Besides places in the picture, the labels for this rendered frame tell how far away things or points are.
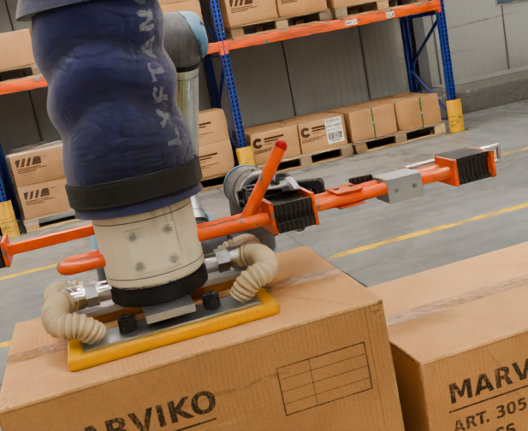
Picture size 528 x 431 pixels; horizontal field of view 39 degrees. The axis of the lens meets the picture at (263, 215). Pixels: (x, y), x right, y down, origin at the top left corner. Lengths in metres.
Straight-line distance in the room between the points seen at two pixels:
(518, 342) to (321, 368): 0.36
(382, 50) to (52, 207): 4.99
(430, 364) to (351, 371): 0.14
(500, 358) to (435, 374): 0.12
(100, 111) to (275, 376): 0.49
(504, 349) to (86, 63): 0.82
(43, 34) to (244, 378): 0.60
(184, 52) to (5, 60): 6.61
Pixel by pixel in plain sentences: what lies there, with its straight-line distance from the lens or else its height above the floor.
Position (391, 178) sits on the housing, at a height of 1.22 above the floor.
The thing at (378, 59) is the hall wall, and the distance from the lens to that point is 10.60.
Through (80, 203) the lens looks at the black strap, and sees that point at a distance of 1.21.
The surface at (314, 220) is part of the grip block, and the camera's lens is 1.30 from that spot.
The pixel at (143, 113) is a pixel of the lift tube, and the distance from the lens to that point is 1.17.
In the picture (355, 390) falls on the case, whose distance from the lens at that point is 1.24.
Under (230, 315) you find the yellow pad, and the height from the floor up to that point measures 1.09.
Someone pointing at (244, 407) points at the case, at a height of 0.96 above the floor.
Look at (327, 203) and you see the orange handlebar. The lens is 1.32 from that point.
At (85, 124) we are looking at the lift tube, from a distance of 1.18.
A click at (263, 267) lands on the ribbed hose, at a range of 1.22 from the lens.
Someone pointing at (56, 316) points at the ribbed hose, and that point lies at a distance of 1.21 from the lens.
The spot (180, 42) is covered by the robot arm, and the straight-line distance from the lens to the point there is 1.86.
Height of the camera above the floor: 1.49
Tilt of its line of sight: 13 degrees down
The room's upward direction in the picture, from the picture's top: 11 degrees counter-clockwise
